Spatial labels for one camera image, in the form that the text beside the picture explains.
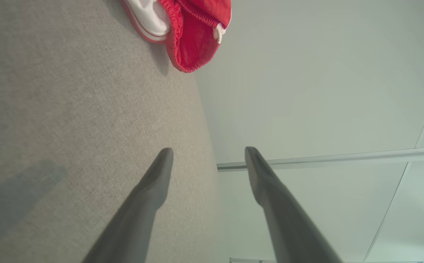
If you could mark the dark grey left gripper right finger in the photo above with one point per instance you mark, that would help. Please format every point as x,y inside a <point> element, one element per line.
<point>292,233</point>

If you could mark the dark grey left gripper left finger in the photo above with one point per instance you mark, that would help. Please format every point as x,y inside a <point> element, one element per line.
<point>131,233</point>

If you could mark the red shorts with white stripes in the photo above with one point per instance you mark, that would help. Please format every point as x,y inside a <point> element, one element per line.
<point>193,44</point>

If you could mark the red white number 23 jersey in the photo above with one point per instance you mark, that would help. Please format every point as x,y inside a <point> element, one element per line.
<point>150,18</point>

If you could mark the grey fabric sofa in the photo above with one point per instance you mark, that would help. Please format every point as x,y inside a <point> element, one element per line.
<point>51,109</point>

